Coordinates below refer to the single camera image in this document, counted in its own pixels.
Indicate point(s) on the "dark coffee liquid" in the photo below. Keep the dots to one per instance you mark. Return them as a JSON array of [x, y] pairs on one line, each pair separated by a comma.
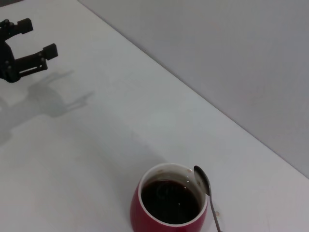
[[169, 203]]

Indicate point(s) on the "red ceramic mug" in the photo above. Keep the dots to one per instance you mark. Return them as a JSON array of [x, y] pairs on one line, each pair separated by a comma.
[[137, 215]]

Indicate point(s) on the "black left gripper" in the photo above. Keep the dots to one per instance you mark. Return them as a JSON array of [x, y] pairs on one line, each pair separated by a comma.
[[7, 62]]

